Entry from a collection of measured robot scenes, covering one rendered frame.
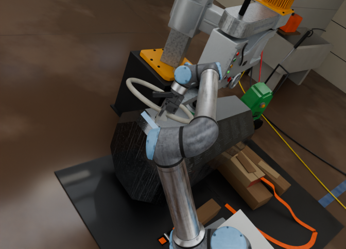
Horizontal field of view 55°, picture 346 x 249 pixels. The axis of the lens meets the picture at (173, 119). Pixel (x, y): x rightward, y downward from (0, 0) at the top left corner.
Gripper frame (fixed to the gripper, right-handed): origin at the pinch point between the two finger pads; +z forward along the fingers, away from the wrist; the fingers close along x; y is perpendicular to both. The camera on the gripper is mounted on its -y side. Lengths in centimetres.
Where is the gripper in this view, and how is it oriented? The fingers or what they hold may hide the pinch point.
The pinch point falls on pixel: (155, 119)
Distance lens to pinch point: 190.3
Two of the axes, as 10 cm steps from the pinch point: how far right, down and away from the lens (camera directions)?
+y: 8.5, 4.9, 1.9
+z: -5.2, 8.2, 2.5
